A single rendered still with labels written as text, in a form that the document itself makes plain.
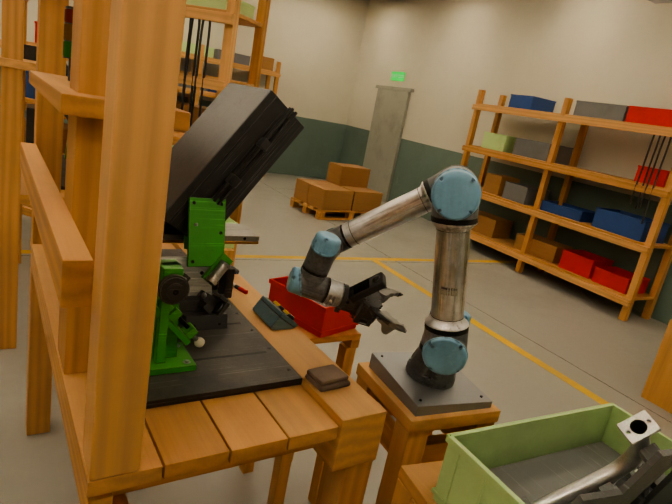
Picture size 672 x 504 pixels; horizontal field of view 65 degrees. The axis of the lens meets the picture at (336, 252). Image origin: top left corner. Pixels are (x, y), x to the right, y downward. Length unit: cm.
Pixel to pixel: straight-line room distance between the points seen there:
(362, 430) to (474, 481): 31
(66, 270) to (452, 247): 85
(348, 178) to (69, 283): 742
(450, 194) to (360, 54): 1082
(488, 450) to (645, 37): 646
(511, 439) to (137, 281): 95
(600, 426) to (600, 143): 590
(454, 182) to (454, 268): 22
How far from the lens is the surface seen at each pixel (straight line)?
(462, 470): 126
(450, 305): 138
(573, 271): 674
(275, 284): 206
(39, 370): 261
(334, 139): 1192
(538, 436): 151
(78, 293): 104
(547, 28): 833
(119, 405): 105
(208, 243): 166
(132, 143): 88
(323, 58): 1165
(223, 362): 148
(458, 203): 129
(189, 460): 118
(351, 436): 137
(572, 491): 118
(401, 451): 156
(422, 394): 155
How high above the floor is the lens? 161
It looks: 15 degrees down
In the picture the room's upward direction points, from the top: 11 degrees clockwise
